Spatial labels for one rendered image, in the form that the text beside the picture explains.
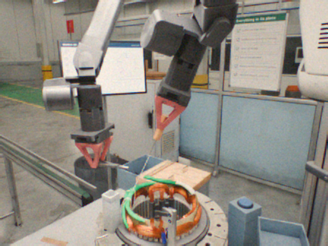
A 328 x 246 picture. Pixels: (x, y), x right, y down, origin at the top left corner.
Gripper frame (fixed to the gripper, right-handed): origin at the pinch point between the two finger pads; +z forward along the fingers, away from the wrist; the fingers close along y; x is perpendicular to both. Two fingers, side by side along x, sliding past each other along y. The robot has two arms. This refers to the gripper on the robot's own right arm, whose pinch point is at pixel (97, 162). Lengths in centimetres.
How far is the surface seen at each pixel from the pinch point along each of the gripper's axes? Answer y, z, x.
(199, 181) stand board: -25.7, 16.6, 21.8
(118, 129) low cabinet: -231, 75, -123
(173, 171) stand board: -30.3, 16.5, 11.2
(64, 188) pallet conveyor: -53, 49, -62
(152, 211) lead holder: 13.4, 1.3, 20.1
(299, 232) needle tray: -12, 19, 50
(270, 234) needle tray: -10.7, 20.6, 43.5
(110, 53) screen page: -90, -25, -45
